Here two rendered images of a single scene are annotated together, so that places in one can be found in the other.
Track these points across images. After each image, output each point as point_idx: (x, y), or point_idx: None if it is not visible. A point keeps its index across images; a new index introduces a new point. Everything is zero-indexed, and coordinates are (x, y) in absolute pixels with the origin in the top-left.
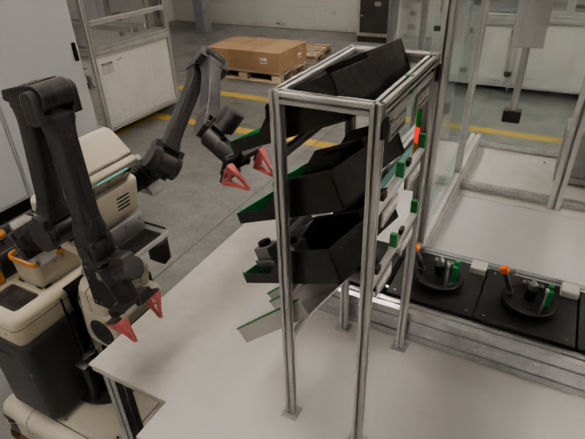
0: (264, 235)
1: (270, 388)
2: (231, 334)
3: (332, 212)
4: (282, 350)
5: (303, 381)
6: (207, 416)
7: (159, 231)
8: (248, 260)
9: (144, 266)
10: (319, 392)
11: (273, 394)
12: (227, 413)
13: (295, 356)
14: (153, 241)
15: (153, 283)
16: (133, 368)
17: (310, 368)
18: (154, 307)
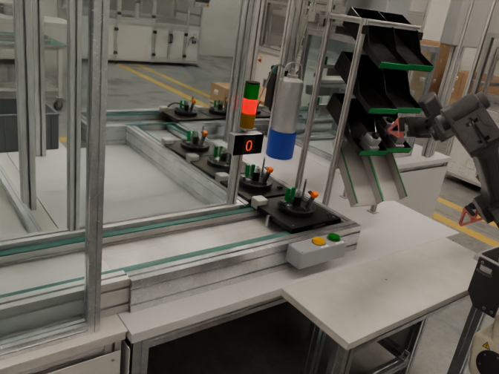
0: (351, 305)
1: (382, 220)
2: (402, 246)
3: (249, 297)
4: (368, 228)
5: (361, 216)
6: (419, 225)
7: (484, 257)
8: (378, 288)
9: (476, 176)
10: (353, 211)
11: (380, 218)
12: (408, 222)
13: (361, 224)
14: (486, 249)
15: (484, 333)
16: (473, 256)
17: (354, 218)
18: (465, 222)
